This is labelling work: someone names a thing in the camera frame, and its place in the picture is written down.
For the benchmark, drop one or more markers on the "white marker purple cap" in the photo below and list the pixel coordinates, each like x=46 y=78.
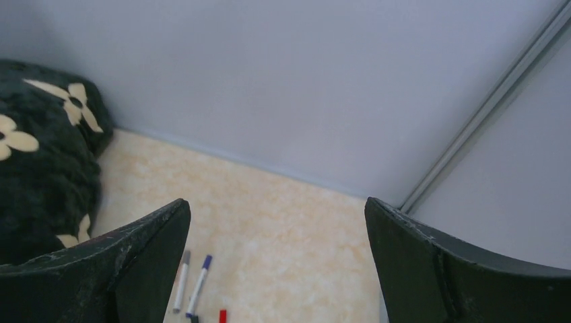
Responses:
x=194 y=298

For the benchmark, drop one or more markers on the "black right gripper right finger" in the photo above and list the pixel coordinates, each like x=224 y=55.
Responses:
x=427 y=275

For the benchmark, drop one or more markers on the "white marker black cap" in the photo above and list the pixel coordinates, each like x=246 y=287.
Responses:
x=181 y=281

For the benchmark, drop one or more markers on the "thin white red-tip pen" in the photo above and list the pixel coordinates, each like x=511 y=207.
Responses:
x=222 y=316

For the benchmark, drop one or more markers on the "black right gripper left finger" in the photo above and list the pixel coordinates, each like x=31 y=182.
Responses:
x=125 y=275

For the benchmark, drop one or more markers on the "black floral plush blanket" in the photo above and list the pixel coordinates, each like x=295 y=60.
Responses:
x=54 y=127

